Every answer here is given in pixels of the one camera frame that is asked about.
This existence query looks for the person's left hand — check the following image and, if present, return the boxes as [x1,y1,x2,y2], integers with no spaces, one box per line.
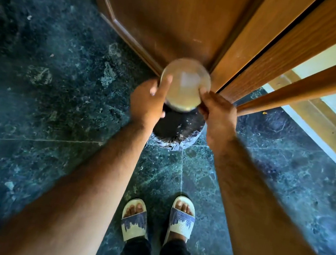
[125,69,174,133]

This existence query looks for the person's right hand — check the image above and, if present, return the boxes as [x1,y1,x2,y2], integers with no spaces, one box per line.
[189,86,245,151]

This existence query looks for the person's right forearm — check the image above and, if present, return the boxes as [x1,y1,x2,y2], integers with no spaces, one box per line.
[198,133,336,255]

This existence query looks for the person's left forearm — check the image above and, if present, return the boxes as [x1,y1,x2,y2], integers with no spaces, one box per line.
[0,97,154,255]

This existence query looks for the bin with black liner bag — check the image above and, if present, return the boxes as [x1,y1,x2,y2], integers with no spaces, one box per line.
[148,101,209,156]

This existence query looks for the brown wooden door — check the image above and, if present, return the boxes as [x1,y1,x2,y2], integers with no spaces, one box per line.
[60,0,268,92]

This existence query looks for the round wooden pole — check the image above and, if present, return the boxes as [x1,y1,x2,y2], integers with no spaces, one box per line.
[236,17,336,133]

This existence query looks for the wooden skirting board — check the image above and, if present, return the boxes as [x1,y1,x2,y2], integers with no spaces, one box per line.
[255,67,336,177]

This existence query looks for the person's right white blue sandal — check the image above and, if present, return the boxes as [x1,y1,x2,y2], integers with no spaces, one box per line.
[163,194,199,249]

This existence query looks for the person's white blue sandal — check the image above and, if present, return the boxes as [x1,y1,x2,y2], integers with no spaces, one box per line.
[163,194,199,249]
[117,196,155,246]

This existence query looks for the person's left white blue sandal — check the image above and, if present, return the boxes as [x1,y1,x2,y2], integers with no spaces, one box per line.
[117,196,155,246]

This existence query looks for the brown wooden door frame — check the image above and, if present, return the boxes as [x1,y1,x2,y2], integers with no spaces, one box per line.
[206,0,336,121]

